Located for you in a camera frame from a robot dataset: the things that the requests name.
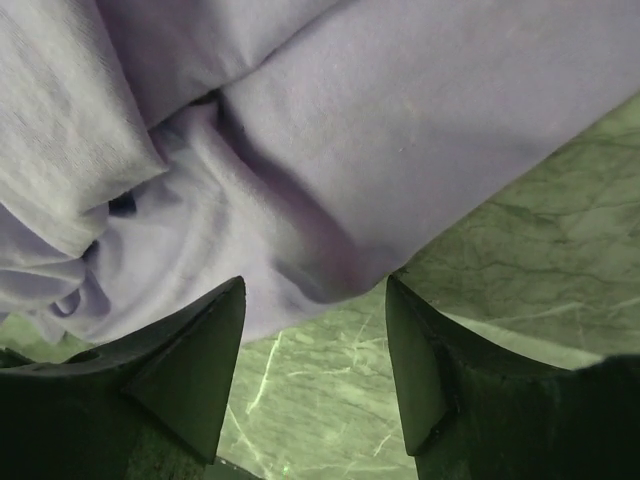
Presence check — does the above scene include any purple t shirt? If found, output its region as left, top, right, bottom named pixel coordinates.
left=1, top=0, right=639, bottom=343

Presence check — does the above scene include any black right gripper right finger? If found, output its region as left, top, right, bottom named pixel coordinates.
left=385, top=277, right=639, bottom=479

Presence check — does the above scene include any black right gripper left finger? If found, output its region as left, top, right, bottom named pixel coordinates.
left=1, top=277, right=246, bottom=480

